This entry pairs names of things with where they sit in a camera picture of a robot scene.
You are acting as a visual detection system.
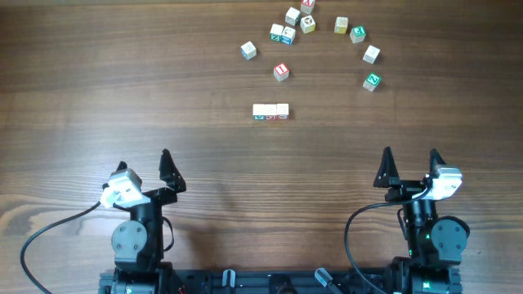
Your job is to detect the left black camera cable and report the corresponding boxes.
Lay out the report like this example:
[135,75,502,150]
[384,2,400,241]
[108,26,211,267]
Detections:
[20,200,103,294]

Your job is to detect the green Z wooden block left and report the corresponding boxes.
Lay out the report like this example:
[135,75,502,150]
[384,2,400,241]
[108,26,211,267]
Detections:
[270,24,284,42]

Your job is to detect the green Z block right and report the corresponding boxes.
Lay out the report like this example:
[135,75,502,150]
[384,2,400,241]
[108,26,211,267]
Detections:
[363,73,382,91]

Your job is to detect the right black camera cable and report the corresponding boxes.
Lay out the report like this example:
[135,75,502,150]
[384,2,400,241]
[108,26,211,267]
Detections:
[343,185,433,294]

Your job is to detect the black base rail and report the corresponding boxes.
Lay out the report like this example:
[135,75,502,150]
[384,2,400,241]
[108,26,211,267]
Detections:
[98,268,463,294]

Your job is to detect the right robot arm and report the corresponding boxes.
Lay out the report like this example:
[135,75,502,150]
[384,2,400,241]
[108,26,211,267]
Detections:
[373,147,470,293]

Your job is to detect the green number six block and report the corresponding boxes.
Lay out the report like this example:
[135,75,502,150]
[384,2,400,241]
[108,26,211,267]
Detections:
[253,104,266,120]

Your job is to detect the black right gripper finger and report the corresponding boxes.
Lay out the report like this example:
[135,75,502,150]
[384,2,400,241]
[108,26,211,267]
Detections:
[373,146,400,188]
[429,149,445,177]

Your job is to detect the green edged wooden block top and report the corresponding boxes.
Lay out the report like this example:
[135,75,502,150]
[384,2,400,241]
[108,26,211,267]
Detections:
[285,7,301,26]

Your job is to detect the plain wooden block right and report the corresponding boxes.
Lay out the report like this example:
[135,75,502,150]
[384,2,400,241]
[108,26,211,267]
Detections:
[363,45,380,64]

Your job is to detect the blue letter wooden block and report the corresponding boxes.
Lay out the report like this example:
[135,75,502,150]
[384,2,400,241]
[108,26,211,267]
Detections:
[240,42,257,60]

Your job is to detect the black camera cable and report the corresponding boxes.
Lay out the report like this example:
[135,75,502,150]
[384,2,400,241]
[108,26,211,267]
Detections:
[20,200,103,294]
[343,185,433,294]

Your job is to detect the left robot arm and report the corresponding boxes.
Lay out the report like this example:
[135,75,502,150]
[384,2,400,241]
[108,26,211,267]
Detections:
[98,149,186,294]

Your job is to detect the red X wooden block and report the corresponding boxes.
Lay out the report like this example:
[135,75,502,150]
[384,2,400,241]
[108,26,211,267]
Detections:
[301,0,315,15]

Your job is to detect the yellow wooden block right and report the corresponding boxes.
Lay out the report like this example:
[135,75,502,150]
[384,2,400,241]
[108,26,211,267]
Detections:
[333,16,348,34]

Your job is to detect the green E wooden block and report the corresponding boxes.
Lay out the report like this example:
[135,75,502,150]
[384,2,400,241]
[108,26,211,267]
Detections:
[350,26,366,43]

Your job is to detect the red I wooden block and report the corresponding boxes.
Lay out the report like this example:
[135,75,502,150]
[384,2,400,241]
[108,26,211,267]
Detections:
[273,63,290,82]

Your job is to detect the yellow animal wooden block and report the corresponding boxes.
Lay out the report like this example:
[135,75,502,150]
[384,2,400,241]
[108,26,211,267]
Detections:
[300,16,315,33]

